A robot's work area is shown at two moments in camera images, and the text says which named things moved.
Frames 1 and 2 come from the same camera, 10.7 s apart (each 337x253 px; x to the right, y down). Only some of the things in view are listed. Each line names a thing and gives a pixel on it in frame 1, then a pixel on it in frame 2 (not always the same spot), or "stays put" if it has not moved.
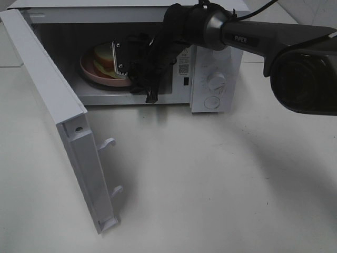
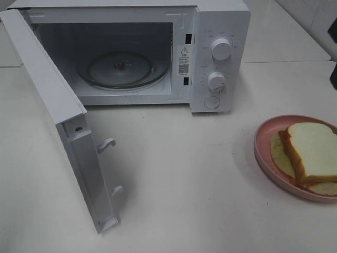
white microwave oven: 207,80 stays put
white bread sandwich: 103,61 → 307,153
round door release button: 211,103 stays put
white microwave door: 64,102 stays put
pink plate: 89,71 → 261,147
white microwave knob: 217,81 stays put
